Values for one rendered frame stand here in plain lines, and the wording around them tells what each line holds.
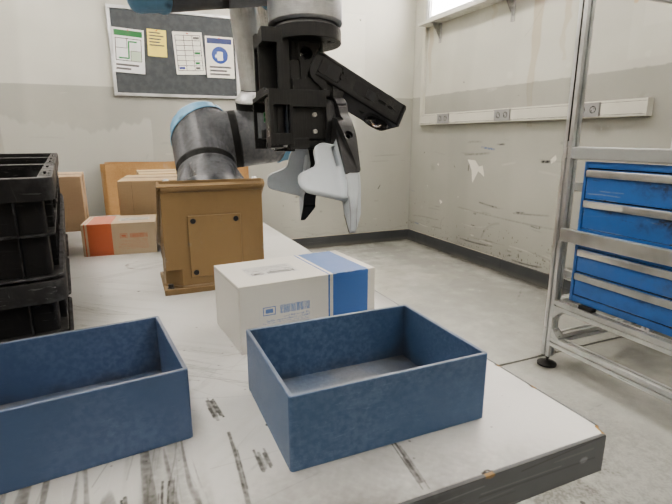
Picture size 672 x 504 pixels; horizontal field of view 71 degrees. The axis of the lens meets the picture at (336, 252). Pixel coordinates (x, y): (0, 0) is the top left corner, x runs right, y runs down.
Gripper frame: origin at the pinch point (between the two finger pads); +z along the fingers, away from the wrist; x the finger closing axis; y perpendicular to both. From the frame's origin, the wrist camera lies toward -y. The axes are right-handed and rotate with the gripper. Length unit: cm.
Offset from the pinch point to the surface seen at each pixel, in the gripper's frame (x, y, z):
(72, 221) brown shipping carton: -109, 39, 7
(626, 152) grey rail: -69, -138, -10
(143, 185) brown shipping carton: -87, 18, -4
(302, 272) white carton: -12.5, -0.5, 7.5
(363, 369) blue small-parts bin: 0.4, -3.5, 17.1
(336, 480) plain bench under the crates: 15.9, 6.4, 18.6
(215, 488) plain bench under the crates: 13.1, 15.6, 18.4
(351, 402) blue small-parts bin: 14.0, 4.0, 13.3
